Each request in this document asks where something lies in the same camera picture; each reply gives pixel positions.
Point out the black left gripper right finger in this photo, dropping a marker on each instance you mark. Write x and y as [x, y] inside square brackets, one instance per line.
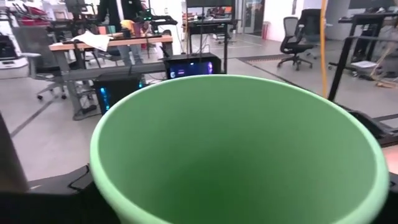
[392, 202]

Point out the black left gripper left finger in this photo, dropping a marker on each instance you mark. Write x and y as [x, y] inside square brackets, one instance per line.
[77, 199]

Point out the green cup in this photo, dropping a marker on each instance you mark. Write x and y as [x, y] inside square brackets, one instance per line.
[236, 149]

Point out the black computer tower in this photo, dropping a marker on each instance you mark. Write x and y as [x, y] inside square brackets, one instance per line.
[192, 67]
[121, 93]

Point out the black standing desk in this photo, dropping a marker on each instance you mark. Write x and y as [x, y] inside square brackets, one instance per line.
[345, 56]

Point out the grey office chair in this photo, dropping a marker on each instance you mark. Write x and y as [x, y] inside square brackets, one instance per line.
[34, 46]

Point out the white crumpled sheet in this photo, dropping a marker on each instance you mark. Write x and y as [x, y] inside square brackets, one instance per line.
[93, 40]

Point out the wooden top desk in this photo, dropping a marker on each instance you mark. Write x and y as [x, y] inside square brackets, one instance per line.
[124, 41]

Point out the metal rack red bins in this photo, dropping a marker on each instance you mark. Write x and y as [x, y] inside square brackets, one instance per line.
[34, 20]

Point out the black office chair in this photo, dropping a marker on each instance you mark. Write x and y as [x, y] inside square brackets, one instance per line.
[293, 46]

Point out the person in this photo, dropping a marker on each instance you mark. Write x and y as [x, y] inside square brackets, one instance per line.
[109, 12]

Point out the black monitor cart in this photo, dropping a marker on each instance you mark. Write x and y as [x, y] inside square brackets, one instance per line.
[211, 26]

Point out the black aluminium rig frame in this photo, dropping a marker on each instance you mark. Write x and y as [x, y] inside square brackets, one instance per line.
[373, 130]

